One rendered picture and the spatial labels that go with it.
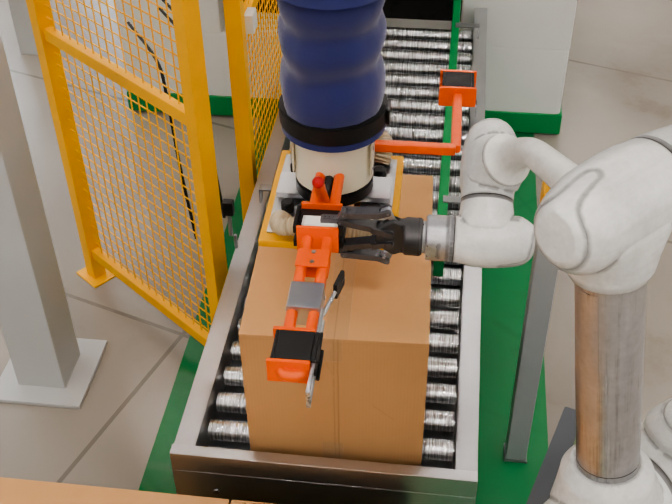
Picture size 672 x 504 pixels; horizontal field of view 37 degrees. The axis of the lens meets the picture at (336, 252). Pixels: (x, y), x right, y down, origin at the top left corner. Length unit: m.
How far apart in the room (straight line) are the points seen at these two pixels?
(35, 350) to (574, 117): 2.57
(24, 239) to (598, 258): 1.98
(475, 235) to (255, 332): 0.52
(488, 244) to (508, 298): 1.73
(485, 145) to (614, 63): 3.21
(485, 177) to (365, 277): 0.45
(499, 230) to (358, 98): 0.38
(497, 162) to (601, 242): 0.62
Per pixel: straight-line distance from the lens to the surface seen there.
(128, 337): 3.54
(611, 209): 1.34
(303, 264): 1.87
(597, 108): 4.74
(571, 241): 1.34
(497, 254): 1.92
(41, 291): 3.14
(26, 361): 3.36
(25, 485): 2.48
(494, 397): 3.30
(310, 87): 1.99
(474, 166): 1.95
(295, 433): 2.34
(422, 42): 4.00
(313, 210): 2.00
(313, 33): 1.93
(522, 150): 1.86
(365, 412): 2.27
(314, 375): 1.71
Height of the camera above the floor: 2.43
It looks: 40 degrees down
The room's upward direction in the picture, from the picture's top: 1 degrees counter-clockwise
